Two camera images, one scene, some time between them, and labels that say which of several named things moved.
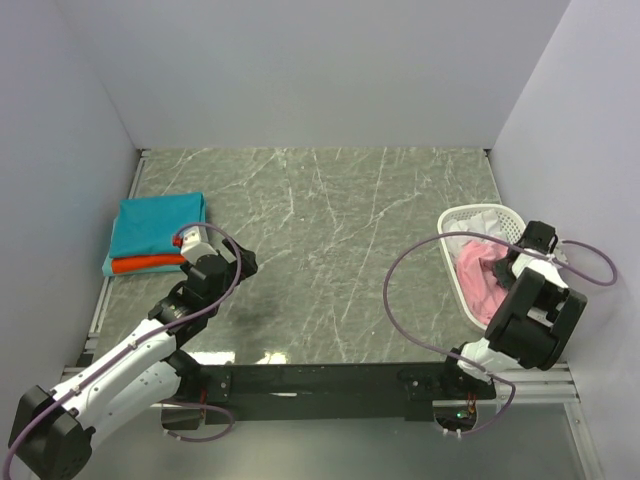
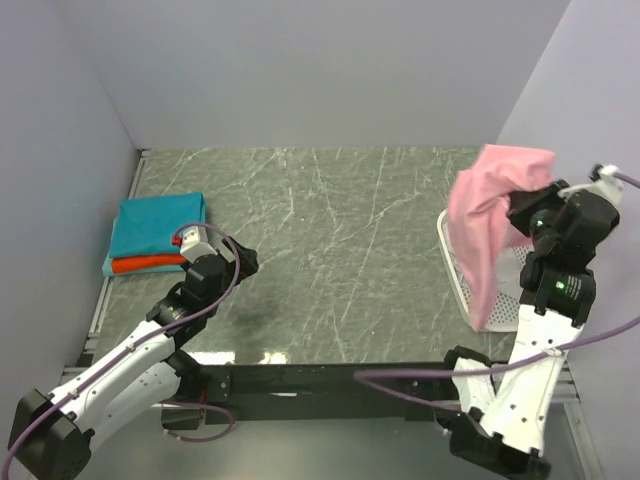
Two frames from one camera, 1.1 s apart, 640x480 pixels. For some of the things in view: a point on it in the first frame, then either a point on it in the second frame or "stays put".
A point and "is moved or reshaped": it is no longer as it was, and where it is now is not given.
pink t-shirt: [483, 292] is moved or reshaped
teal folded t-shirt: [147, 226] stays put
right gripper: [503, 279] -> [522, 202]
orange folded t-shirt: [136, 263] stays put
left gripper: [248, 266] stays put
